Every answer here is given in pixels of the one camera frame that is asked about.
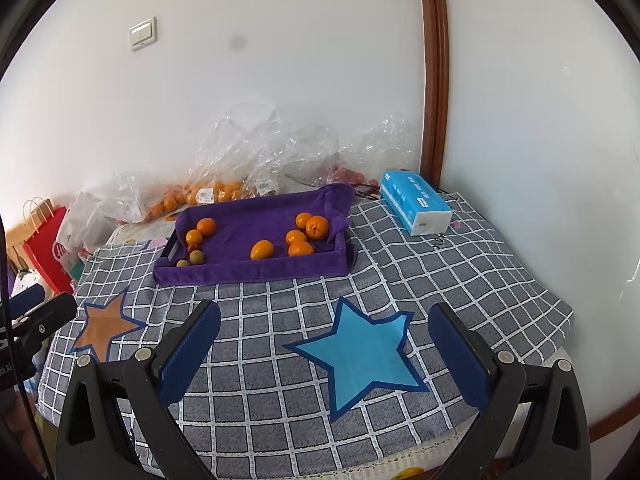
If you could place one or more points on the red paper bag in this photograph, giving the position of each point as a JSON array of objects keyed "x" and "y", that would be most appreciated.
[{"x": 45, "y": 260}]

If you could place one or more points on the crumpled clear plastic bag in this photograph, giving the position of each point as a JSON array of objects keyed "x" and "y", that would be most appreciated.
[{"x": 270, "y": 150}]

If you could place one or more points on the white wall light switch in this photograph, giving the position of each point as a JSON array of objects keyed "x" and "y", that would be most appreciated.
[{"x": 143, "y": 34}]

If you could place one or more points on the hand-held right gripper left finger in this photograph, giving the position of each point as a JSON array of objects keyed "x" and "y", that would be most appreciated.
[{"x": 190, "y": 350}]

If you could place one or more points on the oblong orange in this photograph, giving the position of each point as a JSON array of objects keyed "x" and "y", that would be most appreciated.
[{"x": 262, "y": 250}]

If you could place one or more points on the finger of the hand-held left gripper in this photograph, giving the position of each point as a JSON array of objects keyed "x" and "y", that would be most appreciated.
[
  {"x": 25, "y": 301},
  {"x": 52, "y": 317}
]

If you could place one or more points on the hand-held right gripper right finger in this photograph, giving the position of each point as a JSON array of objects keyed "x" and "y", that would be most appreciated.
[{"x": 460, "y": 355}]

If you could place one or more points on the brown paper bag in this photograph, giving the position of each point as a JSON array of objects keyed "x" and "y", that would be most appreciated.
[{"x": 25, "y": 225}]

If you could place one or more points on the purple towel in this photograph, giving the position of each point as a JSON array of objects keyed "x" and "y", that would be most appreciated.
[{"x": 240, "y": 230}]

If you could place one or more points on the small round orange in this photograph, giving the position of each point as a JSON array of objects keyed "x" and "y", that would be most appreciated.
[
  {"x": 302, "y": 220},
  {"x": 194, "y": 235}
]

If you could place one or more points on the brown wooden skirting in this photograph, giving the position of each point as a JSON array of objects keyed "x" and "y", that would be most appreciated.
[{"x": 615, "y": 422}]

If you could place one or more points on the white plastic bag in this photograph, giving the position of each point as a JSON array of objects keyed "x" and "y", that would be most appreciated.
[{"x": 85, "y": 220}]

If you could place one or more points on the large round orange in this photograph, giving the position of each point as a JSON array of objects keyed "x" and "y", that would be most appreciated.
[
  {"x": 318, "y": 228},
  {"x": 206, "y": 225}
]

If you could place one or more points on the brown wooden door frame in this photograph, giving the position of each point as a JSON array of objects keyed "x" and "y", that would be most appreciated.
[{"x": 434, "y": 60}]

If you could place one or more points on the clear bag of oranges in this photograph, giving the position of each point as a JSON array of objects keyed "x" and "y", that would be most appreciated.
[
  {"x": 160, "y": 207},
  {"x": 222, "y": 192}
]

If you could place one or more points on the blue tissue pack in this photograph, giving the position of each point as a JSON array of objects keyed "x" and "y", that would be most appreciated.
[{"x": 410, "y": 200}]

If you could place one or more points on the printed cartoon sheet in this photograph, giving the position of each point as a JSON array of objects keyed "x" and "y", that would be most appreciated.
[{"x": 140, "y": 235}]

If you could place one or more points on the clear bag of red fruit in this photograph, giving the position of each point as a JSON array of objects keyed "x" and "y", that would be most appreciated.
[{"x": 375, "y": 150}]

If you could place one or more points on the grey checked star tablecloth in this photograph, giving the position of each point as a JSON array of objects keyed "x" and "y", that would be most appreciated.
[{"x": 300, "y": 320}]

